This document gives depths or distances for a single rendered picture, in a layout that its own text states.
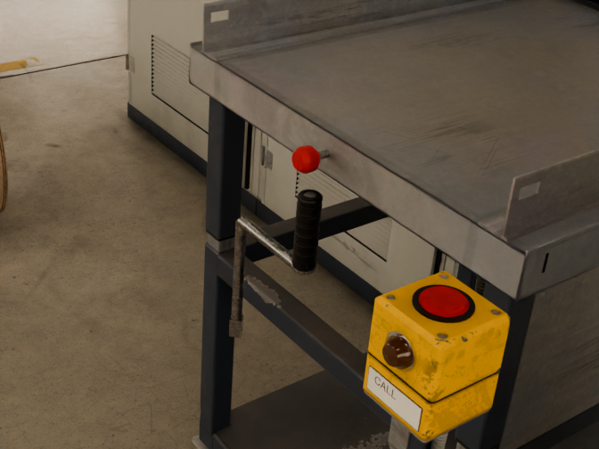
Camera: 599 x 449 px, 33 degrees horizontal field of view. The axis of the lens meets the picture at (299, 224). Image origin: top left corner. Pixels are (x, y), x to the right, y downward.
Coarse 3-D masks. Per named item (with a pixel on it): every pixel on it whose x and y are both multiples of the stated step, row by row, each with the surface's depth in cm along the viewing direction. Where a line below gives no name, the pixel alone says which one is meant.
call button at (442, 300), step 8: (432, 288) 81; (440, 288) 81; (448, 288) 81; (424, 296) 80; (432, 296) 80; (440, 296) 80; (448, 296) 80; (456, 296) 80; (424, 304) 80; (432, 304) 79; (440, 304) 79; (448, 304) 79; (456, 304) 80; (464, 304) 80; (432, 312) 79; (440, 312) 79; (448, 312) 79; (456, 312) 79; (464, 312) 79
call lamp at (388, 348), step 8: (392, 336) 79; (400, 336) 79; (384, 344) 80; (392, 344) 79; (400, 344) 78; (408, 344) 78; (384, 352) 79; (392, 352) 79; (400, 352) 78; (408, 352) 78; (392, 360) 79; (400, 360) 78; (408, 360) 78; (400, 368) 79; (408, 368) 79
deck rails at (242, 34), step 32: (224, 0) 136; (256, 0) 138; (288, 0) 142; (320, 0) 145; (352, 0) 149; (384, 0) 153; (416, 0) 157; (448, 0) 162; (480, 0) 165; (512, 0) 166; (224, 32) 138; (256, 32) 141; (288, 32) 144; (320, 32) 146; (352, 32) 148; (576, 160) 102; (512, 192) 98; (544, 192) 101; (576, 192) 105; (480, 224) 102; (512, 224) 100; (544, 224) 103
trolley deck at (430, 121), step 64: (192, 64) 140; (256, 64) 135; (320, 64) 137; (384, 64) 138; (448, 64) 140; (512, 64) 142; (576, 64) 144; (320, 128) 120; (384, 128) 121; (448, 128) 122; (512, 128) 123; (576, 128) 125; (384, 192) 113; (448, 192) 108; (448, 256) 107; (512, 256) 100; (576, 256) 104
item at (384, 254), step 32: (288, 160) 246; (288, 192) 250; (320, 192) 239; (352, 192) 229; (384, 224) 223; (320, 256) 249; (352, 256) 235; (384, 256) 226; (416, 256) 216; (352, 288) 241; (384, 288) 229
